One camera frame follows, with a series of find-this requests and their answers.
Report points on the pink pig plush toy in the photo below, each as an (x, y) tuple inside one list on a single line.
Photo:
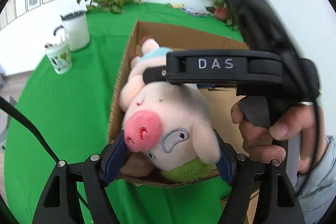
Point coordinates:
[(165, 126)]

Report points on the right potted green plant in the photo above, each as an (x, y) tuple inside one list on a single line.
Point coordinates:
[(220, 11)]

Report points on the patterned paper cup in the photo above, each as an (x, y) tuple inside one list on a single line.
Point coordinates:
[(59, 56)]

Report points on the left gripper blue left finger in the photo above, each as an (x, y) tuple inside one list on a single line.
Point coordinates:
[(59, 201)]

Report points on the grey jacket sleeve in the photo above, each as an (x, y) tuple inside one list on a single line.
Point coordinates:
[(319, 192)]

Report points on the green white medicine box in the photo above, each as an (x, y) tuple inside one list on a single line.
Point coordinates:
[(214, 86)]

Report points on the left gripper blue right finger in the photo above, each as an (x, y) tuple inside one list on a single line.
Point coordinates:
[(277, 202)]

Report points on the small colourful packet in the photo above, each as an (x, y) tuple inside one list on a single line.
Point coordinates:
[(193, 12)]

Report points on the yellow small item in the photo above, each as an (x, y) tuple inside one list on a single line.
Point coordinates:
[(176, 6)]

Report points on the person's right hand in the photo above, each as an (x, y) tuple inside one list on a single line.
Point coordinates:
[(257, 141)]

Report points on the large shallow cardboard tray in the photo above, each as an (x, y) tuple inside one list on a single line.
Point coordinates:
[(176, 38)]

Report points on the green tablecloth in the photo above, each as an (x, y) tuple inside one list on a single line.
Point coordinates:
[(72, 113)]

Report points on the white kettle jug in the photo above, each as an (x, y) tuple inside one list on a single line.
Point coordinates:
[(75, 28)]

